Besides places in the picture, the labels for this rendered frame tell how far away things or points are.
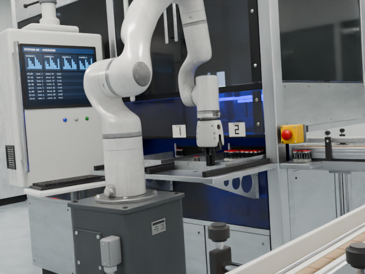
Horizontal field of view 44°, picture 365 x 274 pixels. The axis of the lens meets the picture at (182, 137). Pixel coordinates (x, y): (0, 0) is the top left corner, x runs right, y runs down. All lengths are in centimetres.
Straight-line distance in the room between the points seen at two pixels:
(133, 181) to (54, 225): 188
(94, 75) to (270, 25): 80
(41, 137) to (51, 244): 115
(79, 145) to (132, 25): 109
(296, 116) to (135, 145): 87
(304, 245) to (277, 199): 141
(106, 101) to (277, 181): 82
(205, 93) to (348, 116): 101
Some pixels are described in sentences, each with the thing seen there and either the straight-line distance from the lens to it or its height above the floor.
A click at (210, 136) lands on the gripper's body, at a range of 167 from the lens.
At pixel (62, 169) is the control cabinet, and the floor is 87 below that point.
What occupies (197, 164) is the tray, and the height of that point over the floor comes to 90.
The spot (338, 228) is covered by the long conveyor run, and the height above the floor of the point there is 96.
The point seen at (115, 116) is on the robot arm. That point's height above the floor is 111.
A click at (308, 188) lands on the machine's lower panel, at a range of 210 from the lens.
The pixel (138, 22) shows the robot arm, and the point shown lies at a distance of 143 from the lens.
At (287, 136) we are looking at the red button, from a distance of 179.
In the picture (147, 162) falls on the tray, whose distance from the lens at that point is 198.
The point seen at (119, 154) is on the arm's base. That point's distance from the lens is 134.
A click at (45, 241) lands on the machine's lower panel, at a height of 29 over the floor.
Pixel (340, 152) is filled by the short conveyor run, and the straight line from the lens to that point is 186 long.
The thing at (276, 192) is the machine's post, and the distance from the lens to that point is 190.
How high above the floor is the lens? 111
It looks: 3 degrees down
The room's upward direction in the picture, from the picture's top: 4 degrees counter-clockwise
